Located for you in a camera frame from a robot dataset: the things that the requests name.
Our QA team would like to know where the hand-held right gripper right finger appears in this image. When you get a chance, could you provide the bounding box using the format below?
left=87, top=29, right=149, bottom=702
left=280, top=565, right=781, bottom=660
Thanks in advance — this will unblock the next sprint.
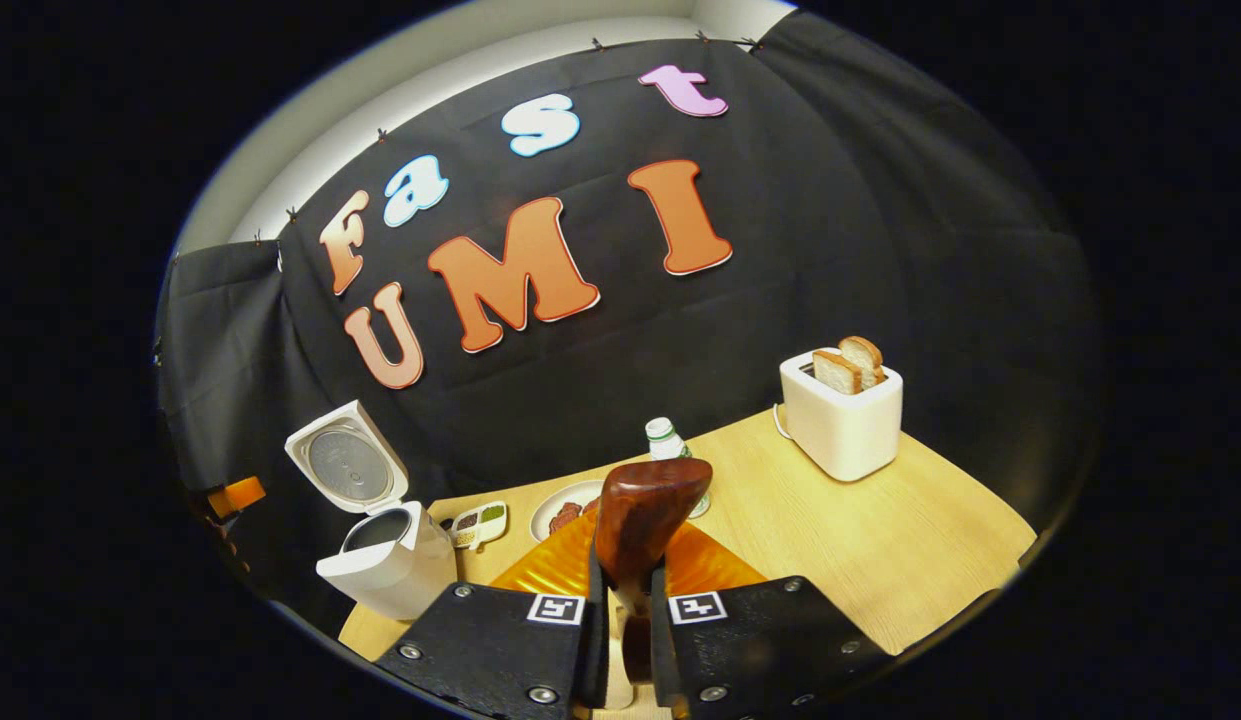
left=649, top=522, right=897, bottom=717

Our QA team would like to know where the white divided grain dish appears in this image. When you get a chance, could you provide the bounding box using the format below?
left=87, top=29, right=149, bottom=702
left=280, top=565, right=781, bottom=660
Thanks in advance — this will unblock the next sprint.
left=448, top=501, right=509, bottom=551

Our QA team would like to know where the brown wooden spoon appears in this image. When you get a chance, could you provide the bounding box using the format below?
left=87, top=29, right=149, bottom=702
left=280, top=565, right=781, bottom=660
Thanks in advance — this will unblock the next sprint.
left=594, top=458, right=715, bottom=683

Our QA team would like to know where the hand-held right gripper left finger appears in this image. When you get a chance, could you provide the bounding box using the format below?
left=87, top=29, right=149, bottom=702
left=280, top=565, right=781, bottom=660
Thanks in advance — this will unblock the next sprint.
left=373, top=510, right=612, bottom=717

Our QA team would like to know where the toast bread slice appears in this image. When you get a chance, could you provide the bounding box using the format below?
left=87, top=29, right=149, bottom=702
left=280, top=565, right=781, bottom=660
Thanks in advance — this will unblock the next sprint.
left=838, top=336, right=890, bottom=390
left=812, top=349, right=865, bottom=396

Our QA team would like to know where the white drink bottle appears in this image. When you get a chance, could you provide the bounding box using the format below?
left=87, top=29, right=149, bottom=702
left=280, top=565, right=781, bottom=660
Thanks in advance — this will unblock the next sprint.
left=645, top=417, right=712, bottom=520

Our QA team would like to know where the black backdrop cloth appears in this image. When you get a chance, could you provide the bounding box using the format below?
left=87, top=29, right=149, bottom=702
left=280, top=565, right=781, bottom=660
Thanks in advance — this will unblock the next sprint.
left=155, top=10, right=1106, bottom=641

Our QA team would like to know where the white round plate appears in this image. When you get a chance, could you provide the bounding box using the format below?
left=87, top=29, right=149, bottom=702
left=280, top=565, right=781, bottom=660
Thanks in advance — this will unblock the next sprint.
left=529, top=480, right=607, bottom=544

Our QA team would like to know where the white rice cooker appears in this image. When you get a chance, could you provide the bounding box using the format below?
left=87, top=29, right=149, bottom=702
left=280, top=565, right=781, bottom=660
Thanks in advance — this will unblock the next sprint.
left=285, top=400, right=460, bottom=622

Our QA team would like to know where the cream toaster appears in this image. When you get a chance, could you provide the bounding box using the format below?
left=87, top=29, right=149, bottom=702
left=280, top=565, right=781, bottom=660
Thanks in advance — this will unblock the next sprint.
left=779, top=346, right=905, bottom=484

